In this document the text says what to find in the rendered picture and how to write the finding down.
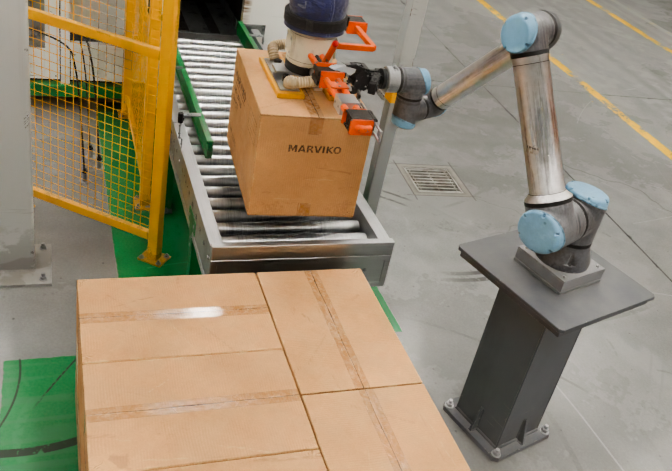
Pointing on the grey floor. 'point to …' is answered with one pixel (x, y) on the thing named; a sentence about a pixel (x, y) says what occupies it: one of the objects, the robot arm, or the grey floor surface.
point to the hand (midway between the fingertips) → (330, 78)
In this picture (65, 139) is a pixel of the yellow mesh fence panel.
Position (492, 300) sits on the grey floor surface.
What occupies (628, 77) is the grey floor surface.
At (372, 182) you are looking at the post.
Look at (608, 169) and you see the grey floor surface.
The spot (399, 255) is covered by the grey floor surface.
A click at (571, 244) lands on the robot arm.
